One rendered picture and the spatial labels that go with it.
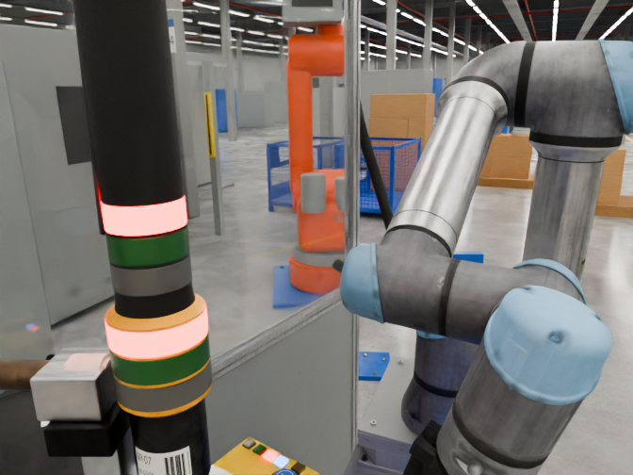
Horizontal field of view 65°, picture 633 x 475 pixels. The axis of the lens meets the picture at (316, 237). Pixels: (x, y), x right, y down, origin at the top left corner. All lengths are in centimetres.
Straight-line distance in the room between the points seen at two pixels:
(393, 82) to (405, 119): 276
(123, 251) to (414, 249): 33
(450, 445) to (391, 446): 54
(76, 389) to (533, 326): 26
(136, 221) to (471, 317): 33
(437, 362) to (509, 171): 856
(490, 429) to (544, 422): 4
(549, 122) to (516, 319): 43
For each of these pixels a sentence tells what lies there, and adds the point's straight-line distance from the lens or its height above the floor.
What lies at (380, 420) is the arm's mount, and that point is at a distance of 98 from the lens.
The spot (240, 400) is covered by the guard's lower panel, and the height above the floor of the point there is 85.
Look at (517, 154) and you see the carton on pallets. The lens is 934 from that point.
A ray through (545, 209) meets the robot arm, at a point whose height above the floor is 149.
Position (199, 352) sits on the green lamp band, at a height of 155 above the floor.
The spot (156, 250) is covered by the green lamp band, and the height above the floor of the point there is 160.
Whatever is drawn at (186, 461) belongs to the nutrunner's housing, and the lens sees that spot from 26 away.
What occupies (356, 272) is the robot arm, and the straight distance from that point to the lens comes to 49.
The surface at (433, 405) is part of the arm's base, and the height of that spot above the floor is 114.
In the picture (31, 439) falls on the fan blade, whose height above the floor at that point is 140.
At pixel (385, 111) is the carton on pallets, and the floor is 133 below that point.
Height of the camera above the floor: 166
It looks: 16 degrees down
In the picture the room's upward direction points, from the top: 1 degrees counter-clockwise
